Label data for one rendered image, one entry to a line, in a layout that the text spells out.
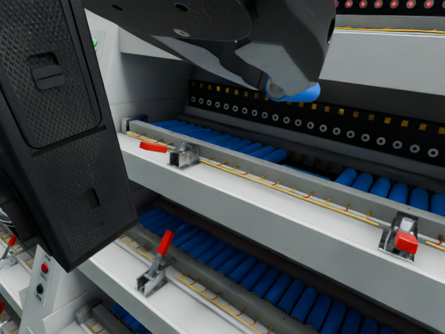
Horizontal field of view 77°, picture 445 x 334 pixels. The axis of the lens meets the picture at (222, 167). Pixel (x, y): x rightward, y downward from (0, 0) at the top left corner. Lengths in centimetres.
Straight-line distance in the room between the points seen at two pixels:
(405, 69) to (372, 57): 3
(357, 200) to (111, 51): 42
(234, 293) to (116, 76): 39
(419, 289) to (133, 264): 38
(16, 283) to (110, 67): 52
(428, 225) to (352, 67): 17
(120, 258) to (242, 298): 21
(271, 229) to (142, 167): 21
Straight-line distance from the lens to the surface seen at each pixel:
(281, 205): 32
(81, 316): 66
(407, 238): 24
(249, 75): 18
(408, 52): 31
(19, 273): 83
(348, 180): 38
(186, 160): 39
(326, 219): 32
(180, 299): 45
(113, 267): 50
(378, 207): 33
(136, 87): 55
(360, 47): 32
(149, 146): 34
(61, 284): 62
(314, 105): 47
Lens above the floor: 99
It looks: 7 degrees down
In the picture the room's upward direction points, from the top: 16 degrees clockwise
